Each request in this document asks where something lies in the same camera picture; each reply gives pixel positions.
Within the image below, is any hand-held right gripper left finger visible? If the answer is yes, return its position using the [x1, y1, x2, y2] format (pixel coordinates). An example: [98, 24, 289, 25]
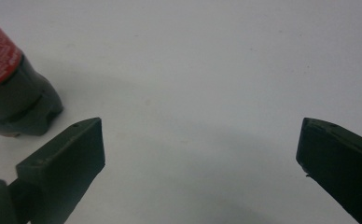
[7, 117, 106, 224]

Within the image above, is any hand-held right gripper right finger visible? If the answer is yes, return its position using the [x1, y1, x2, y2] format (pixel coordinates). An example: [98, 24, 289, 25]
[296, 117, 362, 224]

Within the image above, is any dark soda bottle red label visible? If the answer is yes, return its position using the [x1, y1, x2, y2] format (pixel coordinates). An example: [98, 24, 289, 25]
[0, 10, 64, 138]

